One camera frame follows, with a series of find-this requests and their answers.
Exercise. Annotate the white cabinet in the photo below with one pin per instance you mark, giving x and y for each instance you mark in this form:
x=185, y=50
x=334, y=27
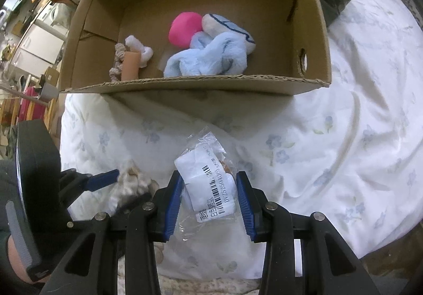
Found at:
x=39, y=40

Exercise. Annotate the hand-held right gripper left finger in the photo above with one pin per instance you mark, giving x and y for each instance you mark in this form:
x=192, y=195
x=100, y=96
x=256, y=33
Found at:
x=173, y=206

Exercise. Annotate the light blue fluffy scrunchie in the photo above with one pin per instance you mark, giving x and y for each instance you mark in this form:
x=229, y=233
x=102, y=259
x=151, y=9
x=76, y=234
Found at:
x=205, y=60

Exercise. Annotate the red box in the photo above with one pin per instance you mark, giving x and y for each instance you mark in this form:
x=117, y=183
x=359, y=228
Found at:
x=29, y=106

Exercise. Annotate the pink plush toy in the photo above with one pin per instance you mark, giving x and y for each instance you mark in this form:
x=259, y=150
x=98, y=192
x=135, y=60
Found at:
x=183, y=29

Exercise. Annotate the white floral duvet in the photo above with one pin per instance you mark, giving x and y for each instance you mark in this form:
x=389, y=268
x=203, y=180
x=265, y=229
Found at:
x=297, y=149

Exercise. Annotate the small floral bed sheet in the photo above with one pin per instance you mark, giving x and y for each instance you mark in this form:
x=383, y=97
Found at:
x=214, y=285

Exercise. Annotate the cardboard box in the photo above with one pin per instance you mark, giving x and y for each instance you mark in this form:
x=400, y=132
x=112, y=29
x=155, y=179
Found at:
x=148, y=1

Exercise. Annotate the clear bag with white label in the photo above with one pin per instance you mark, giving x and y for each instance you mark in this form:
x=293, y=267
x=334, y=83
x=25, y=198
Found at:
x=205, y=182

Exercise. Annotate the person's grey trousered leg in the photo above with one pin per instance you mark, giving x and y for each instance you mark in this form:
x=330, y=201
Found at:
x=6, y=182

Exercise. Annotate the person's left forearm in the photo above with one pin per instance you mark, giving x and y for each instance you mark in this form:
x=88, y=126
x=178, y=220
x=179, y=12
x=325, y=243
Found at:
x=15, y=258

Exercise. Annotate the cream lace scrunchie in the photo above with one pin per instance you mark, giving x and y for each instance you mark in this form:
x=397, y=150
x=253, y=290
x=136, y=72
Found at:
x=132, y=182

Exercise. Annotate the grey bin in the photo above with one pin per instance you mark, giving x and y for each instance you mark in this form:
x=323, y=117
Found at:
x=49, y=92

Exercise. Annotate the white blue-striped plush toy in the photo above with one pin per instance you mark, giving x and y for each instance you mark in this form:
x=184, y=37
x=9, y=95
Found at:
x=224, y=26

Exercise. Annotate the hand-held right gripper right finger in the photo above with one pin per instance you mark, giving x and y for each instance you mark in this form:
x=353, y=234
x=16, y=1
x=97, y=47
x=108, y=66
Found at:
x=246, y=209

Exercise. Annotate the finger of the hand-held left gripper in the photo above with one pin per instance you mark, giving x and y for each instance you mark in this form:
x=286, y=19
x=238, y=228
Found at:
x=102, y=180
x=135, y=201

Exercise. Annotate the mauve lace-trimmed scrunchie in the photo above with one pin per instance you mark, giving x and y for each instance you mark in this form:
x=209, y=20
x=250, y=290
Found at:
x=116, y=64

